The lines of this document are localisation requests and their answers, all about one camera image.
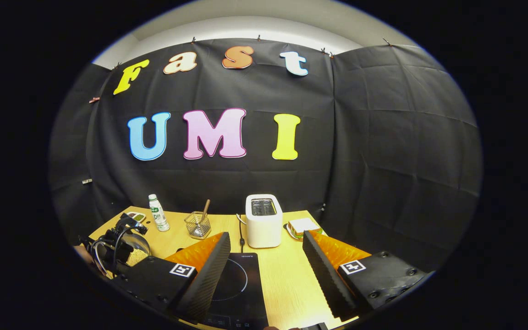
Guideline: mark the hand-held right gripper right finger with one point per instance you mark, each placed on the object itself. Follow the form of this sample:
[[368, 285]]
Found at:
[[326, 275]]

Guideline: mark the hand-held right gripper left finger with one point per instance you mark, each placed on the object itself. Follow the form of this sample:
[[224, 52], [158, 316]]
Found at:
[[209, 279]]

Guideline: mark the black induction cooktop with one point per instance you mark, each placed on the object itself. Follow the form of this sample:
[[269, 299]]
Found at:
[[245, 284]]

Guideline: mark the white divided bean dish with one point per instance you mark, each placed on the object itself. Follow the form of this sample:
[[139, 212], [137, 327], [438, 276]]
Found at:
[[136, 216]]

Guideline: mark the white drink bottle green label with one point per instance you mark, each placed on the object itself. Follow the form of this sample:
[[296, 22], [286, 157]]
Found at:
[[158, 215]]

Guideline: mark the sandwich with lettuce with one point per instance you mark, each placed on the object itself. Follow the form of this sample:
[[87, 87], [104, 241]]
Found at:
[[305, 225]]

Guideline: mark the white toaster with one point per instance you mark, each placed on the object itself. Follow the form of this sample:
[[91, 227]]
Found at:
[[264, 229]]

